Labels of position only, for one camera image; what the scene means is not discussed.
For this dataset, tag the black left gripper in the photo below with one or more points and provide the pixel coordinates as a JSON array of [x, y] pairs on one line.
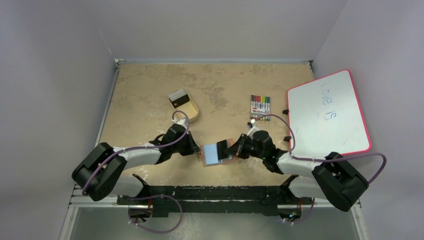
[[192, 148]]

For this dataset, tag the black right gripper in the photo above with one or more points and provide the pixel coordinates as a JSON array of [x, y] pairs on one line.
[[241, 148]]

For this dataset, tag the pink leather card holder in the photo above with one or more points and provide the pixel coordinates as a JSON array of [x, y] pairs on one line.
[[209, 157]]

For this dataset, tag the black credit card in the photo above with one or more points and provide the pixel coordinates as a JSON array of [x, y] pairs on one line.
[[221, 147]]

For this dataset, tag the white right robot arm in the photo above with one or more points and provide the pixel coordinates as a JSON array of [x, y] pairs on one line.
[[333, 180]]

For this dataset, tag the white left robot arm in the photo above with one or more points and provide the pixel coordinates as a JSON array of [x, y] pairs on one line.
[[100, 174]]

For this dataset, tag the beige oval plastic tray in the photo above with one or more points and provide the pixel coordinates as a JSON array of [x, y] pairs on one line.
[[190, 108]]

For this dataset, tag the pack of coloured markers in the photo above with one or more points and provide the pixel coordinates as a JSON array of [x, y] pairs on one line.
[[260, 106]]

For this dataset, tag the pink framed whiteboard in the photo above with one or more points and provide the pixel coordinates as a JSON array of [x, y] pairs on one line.
[[325, 116]]

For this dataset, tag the aluminium frame rail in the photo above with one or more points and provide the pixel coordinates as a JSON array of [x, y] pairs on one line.
[[92, 200]]

